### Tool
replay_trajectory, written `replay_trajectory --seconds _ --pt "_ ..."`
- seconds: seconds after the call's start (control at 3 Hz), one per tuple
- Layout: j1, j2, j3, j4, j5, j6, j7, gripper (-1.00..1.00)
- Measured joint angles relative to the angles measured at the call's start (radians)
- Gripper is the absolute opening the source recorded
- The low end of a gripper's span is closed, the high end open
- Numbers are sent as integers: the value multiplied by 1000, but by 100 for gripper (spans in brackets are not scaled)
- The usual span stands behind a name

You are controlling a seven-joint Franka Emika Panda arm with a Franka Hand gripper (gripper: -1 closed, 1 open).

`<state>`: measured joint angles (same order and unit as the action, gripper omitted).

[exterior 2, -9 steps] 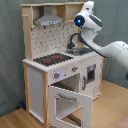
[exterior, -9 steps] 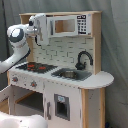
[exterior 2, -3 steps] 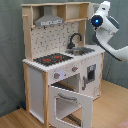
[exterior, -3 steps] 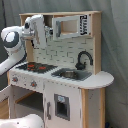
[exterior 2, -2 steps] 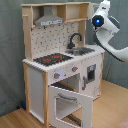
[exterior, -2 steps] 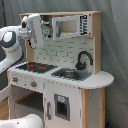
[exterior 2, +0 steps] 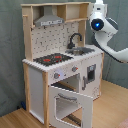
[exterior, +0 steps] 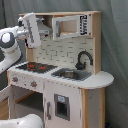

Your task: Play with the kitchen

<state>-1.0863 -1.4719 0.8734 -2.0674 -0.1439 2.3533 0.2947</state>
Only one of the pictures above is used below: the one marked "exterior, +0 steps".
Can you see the metal toy sink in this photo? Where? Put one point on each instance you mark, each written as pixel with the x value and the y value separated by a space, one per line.
pixel 71 74

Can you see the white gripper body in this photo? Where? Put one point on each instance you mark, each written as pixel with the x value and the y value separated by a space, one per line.
pixel 30 24

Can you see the black toy stovetop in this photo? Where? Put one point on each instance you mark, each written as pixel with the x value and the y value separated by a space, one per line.
pixel 36 67

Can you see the white dishwasher door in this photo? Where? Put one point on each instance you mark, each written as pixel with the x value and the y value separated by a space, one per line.
pixel 62 106

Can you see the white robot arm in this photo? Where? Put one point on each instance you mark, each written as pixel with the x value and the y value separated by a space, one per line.
pixel 12 54

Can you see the grey range hood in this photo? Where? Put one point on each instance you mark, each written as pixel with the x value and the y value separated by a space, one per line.
pixel 43 29

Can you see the white toy microwave door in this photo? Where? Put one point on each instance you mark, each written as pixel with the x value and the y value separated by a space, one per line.
pixel 71 26

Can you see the black toy faucet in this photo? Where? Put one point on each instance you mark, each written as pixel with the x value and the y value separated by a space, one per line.
pixel 81 64

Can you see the left stove knob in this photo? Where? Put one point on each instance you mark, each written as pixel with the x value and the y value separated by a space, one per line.
pixel 15 79

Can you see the white oven door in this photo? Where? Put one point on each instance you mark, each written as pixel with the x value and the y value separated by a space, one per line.
pixel 4 93

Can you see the right stove knob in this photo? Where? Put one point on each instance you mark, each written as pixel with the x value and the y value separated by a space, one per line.
pixel 33 84

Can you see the wooden toy kitchen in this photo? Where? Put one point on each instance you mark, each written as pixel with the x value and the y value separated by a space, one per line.
pixel 63 53

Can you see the stove knob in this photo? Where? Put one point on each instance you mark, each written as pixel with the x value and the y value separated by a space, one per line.
pixel 15 79
pixel 33 84

